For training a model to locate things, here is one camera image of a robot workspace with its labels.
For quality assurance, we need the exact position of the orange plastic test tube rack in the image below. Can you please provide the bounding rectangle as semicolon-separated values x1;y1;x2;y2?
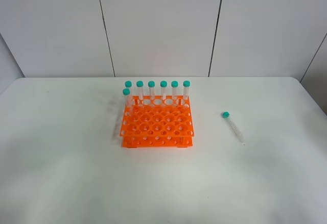
120;95;195;148

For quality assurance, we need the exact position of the teal capped test tube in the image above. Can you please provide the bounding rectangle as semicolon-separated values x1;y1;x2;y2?
221;111;245;145

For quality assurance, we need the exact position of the test tube second row left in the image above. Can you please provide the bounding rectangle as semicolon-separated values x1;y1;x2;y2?
123;88;132;113

